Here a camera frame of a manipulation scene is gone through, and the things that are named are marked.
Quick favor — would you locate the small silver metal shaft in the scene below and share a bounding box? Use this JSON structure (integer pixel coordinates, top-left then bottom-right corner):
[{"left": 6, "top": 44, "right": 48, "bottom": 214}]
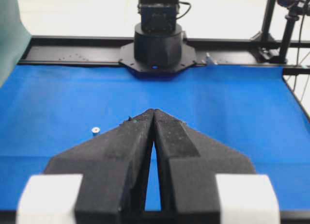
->
[{"left": 91, "top": 127, "right": 101, "bottom": 137}]

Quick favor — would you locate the teal backdrop curtain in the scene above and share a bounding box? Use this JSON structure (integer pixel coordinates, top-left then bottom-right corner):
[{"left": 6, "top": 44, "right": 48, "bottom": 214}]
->
[{"left": 0, "top": 0, "right": 31, "bottom": 85}]

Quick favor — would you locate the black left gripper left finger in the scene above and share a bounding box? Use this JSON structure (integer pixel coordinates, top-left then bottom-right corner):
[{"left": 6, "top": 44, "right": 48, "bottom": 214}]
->
[{"left": 44, "top": 109, "right": 155, "bottom": 224}]

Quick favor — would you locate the black aluminium frame rail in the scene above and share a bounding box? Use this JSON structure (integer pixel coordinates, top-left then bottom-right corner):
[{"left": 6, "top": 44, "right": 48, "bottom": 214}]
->
[{"left": 18, "top": 36, "right": 310, "bottom": 75}]

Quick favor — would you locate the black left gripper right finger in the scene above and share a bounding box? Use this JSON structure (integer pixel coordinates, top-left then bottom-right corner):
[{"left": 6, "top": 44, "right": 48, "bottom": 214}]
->
[{"left": 154, "top": 109, "right": 256, "bottom": 224}]

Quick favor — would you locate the black cable at right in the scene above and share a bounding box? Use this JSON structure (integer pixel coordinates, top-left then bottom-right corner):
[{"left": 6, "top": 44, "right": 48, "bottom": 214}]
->
[{"left": 292, "top": 5, "right": 310, "bottom": 113}]

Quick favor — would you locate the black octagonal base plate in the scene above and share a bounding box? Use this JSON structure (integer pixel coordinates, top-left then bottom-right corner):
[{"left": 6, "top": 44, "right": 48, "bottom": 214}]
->
[{"left": 119, "top": 43, "right": 197, "bottom": 77}]

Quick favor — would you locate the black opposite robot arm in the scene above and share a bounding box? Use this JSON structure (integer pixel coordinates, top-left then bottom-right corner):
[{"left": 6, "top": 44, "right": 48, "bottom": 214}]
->
[{"left": 44, "top": 0, "right": 255, "bottom": 224}]

